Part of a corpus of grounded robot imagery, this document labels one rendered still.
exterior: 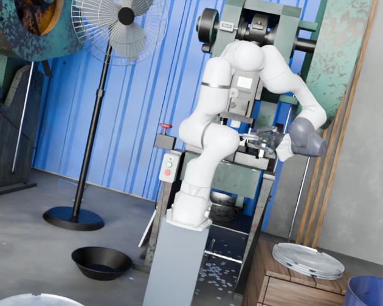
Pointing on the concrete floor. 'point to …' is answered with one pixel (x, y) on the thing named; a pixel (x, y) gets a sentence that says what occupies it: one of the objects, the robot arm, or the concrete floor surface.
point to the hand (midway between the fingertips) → (250, 136)
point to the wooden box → (288, 283)
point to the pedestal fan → (92, 218)
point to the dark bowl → (101, 262)
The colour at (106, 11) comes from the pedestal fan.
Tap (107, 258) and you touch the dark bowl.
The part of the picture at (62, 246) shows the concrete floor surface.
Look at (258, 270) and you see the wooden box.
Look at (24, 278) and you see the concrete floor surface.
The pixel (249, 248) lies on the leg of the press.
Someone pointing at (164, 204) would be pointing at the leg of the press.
